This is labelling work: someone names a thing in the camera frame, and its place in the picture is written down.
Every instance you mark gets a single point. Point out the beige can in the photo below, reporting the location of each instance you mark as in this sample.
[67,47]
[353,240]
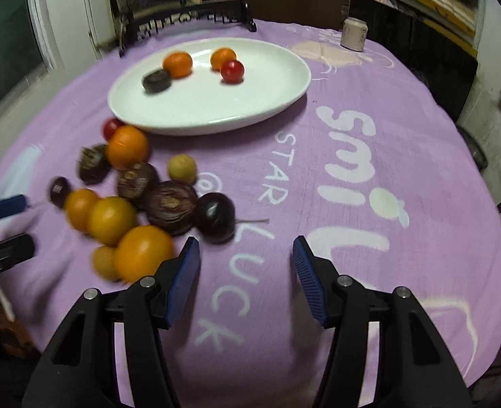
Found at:
[353,34]

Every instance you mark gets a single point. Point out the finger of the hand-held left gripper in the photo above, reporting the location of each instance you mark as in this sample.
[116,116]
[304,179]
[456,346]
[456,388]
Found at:
[10,250]
[3,208]

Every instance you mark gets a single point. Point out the black ornate stand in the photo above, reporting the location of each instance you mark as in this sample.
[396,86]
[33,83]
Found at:
[216,10]

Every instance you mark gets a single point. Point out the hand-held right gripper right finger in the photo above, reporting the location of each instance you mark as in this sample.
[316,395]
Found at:
[307,276]

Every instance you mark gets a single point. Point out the red cherry tomato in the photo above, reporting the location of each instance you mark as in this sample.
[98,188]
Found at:
[111,128]
[232,72]

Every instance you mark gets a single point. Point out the small dark water chestnut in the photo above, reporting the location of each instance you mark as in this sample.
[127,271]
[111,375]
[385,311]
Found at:
[157,81]

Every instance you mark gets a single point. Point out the white oval plate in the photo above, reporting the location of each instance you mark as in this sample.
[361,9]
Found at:
[216,102]

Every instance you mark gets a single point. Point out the purple printed blanket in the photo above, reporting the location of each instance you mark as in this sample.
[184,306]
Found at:
[424,178]

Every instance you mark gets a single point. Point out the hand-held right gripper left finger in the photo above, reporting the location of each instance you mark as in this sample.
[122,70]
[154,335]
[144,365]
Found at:
[184,276]

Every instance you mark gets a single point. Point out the small orange tangerine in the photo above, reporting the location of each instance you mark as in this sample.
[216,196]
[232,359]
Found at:
[222,57]

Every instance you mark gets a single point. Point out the ribbed orange tangerine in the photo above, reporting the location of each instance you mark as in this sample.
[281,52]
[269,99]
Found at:
[177,64]

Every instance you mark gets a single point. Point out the large orange tangerine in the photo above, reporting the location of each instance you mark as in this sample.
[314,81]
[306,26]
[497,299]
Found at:
[144,251]

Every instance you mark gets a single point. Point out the wrinkled purple passion fruit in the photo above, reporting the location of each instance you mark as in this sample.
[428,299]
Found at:
[170,207]

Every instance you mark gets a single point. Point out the yellow-brown longan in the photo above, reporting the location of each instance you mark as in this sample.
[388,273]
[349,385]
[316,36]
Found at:
[104,262]
[182,168]

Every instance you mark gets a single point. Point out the window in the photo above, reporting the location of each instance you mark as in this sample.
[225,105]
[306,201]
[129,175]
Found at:
[8,42]

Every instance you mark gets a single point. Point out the dark purple plum with stem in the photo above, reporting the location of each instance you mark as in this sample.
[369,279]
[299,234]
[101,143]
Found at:
[215,217]

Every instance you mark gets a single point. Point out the small dark plum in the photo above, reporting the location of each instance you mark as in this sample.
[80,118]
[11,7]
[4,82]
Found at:
[60,191]

